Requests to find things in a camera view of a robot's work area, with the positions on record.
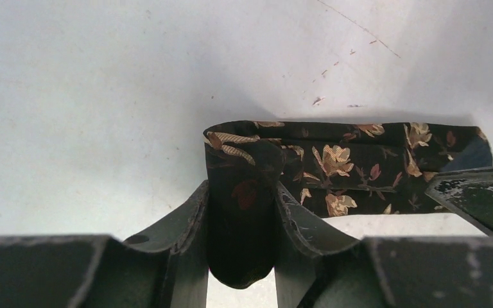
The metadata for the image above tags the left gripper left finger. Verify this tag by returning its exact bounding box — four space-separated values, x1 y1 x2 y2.
0 182 209 307

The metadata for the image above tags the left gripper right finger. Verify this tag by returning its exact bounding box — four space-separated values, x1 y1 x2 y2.
275 184 493 307

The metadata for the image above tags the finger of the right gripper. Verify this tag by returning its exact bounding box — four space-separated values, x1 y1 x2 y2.
426 167 493 235

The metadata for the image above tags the black gold floral tie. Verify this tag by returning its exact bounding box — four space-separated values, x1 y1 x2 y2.
203 121 493 289

